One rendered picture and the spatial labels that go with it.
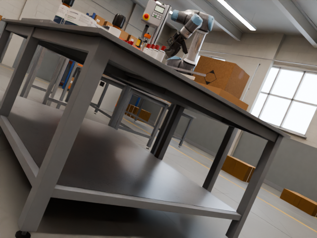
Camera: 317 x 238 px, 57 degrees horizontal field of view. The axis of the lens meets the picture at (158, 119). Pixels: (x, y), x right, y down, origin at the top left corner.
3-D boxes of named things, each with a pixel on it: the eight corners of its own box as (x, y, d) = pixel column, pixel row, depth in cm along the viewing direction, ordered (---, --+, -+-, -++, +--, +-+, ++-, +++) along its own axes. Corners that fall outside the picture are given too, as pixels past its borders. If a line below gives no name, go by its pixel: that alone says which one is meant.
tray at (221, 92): (181, 84, 172) (183, 78, 172) (208, 99, 188) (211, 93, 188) (218, 96, 149) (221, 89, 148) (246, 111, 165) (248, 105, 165)
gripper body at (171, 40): (165, 42, 206) (177, 28, 201) (174, 47, 211) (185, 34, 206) (169, 47, 201) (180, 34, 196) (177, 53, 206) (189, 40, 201)
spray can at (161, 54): (148, 70, 218) (160, 44, 217) (154, 72, 221) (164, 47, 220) (152, 71, 214) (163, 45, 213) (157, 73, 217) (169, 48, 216)
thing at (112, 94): (82, 99, 824) (99, 59, 819) (98, 105, 870) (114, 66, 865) (95, 106, 779) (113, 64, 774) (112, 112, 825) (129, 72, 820)
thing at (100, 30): (1, 20, 263) (2, 18, 263) (131, 81, 358) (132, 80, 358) (98, 32, 101) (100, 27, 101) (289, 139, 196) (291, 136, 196)
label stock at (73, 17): (79, 40, 216) (87, 21, 216) (93, 43, 203) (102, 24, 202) (55, 27, 202) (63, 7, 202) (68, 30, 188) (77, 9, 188)
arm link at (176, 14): (187, 6, 247) (173, 6, 203) (200, 11, 245) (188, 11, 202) (183, 20, 252) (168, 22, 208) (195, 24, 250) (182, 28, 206)
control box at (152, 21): (140, 22, 262) (149, 2, 261) (158, 30, 263) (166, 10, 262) (140, 19, 252) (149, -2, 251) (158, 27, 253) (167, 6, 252)
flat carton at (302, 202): (279, 197, 550) (283, 187, 549) (292, 201, 580) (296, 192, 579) (311, 216, 498) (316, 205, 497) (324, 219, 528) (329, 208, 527)
